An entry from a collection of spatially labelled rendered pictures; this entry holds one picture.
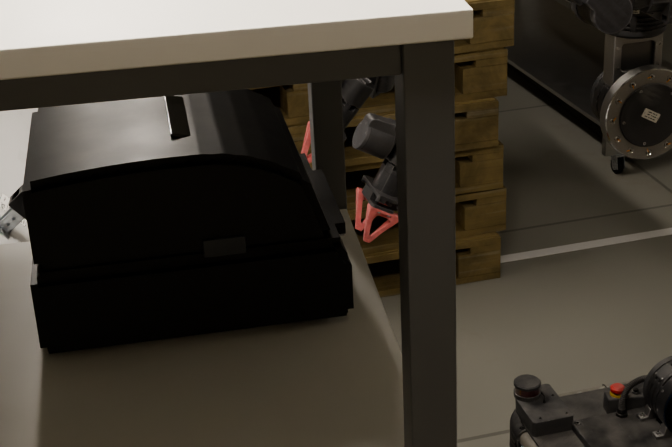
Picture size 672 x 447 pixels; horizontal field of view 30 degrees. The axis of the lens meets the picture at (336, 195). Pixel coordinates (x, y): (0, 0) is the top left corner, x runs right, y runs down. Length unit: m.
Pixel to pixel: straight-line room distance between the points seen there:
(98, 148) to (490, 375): 2.79
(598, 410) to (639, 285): 1.17
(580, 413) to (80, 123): 2.23
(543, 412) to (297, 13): 2.46
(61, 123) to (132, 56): 0.48
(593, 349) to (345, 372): 2.90
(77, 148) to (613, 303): 3.25
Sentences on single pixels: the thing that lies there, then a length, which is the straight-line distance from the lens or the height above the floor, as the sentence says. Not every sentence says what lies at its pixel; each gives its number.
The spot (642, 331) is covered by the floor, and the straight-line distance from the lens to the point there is 4.14.
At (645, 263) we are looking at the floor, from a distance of 4.56.
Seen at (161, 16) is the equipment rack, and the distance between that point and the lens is 0.83.
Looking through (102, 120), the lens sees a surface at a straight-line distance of 1.25.
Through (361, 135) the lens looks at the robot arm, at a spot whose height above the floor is 1.24.
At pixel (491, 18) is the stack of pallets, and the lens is 4.09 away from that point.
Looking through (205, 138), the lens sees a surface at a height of 1.65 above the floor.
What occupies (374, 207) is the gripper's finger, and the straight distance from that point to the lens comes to 2.28.
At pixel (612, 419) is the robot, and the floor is 0.26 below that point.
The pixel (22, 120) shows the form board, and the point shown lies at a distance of 2.15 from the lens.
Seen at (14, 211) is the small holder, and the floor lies 1.38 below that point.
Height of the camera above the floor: 2.07
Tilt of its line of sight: 24 degrees down
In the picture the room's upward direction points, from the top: 3 degrees counter-clockwise
